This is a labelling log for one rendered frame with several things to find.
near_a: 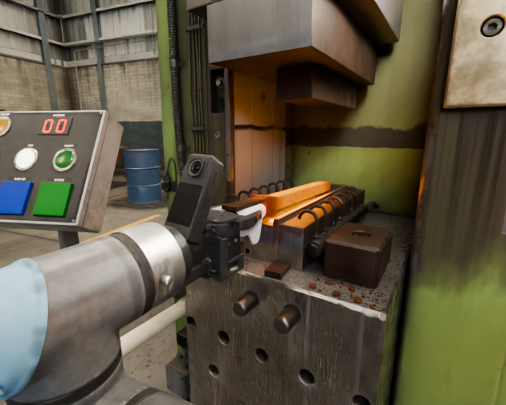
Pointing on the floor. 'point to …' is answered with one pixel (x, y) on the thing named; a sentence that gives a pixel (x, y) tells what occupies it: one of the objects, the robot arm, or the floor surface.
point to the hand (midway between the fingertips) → (255, 204)
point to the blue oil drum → (143, 175)
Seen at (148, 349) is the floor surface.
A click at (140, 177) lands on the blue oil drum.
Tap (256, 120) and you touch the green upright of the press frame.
